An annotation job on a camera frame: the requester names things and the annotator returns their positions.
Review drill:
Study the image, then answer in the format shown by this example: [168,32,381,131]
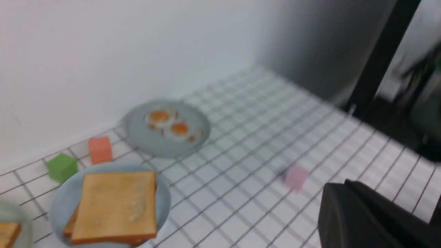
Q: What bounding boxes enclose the right fried egg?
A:
[161,121,204,143]

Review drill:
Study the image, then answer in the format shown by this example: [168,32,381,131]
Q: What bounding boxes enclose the orange foam cube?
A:
[89,136,113,165]

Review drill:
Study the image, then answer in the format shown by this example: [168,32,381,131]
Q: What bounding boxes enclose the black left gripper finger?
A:
[318,179,441,248]

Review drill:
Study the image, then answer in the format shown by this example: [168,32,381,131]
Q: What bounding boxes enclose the pink foam cube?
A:
[284,165,309,193]

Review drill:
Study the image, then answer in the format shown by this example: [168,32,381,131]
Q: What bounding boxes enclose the green toast plate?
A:
[0,201,33,248]

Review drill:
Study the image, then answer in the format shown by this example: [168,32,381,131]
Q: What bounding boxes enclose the white grid tablecloth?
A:
[1,68,440,248]

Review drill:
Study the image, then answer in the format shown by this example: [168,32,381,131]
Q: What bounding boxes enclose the black frame post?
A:
[344,0,421,117]

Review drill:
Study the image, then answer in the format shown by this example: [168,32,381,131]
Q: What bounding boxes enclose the grey egg plate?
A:
[124,99,211,157]

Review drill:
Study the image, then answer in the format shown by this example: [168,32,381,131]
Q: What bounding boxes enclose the light blue centre plate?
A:
[48,162,172,248]

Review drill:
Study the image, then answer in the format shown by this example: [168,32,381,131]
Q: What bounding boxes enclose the back fried egg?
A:
[144,108,178,129]

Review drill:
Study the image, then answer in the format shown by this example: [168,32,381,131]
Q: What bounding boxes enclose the fried egg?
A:
[144,108,178,129]
[161,121,204,143]

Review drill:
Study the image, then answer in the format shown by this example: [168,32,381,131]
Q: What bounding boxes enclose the green foam cube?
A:
[46,153,79,184]

